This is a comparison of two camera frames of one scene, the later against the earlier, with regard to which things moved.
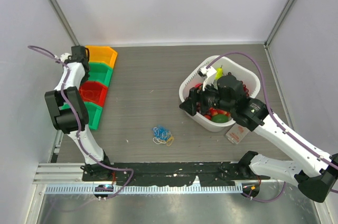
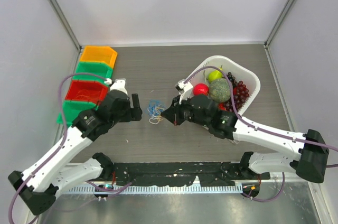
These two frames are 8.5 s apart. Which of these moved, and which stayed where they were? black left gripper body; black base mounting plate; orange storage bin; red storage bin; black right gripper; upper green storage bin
Moved: black left gripper body; black right gripper
Stayed: orange storage bin; black base mounting plate; red storage bin; upper green storage bin
